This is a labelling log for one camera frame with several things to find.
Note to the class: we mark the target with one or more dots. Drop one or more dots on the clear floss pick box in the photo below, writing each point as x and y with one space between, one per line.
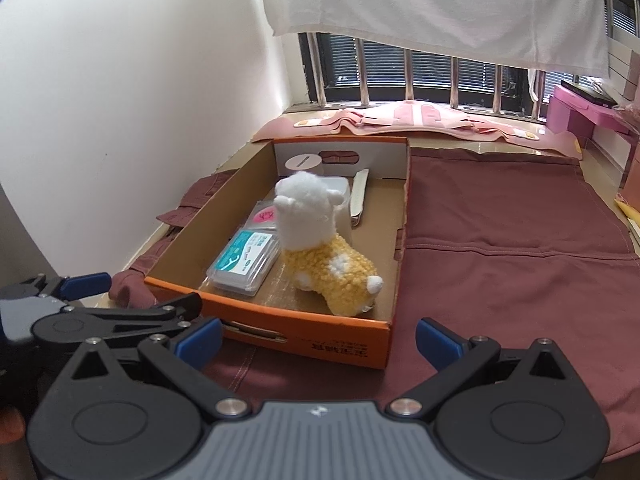
244 263

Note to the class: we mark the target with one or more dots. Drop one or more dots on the orange cardboard box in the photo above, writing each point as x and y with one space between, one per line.
280 316

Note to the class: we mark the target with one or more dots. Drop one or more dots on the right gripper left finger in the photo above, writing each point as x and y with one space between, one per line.
146 412

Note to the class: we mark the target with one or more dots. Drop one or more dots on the pink storage box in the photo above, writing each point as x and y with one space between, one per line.
571 121

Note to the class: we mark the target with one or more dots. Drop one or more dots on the white yellow alpaca plush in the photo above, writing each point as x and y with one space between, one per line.
315 257

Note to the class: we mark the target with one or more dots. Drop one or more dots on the clear box pink label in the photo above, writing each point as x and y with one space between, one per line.
261 217

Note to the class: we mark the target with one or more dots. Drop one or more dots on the black device on pink box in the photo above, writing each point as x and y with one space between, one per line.
590 95

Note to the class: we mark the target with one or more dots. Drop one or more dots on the white hanging curtain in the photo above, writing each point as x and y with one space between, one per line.
552 35

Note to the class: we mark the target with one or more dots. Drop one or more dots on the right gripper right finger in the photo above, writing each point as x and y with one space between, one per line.
499 413

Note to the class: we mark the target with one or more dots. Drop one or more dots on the pink waist support belt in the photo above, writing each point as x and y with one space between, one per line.
414 117

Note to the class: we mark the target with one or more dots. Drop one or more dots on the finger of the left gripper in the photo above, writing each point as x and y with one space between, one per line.
70 288
74 325

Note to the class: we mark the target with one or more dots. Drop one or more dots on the translucent plastic container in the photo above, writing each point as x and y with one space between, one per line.
341 211

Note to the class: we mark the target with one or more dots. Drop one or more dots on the window with metal bars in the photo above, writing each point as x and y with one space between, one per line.
353 67

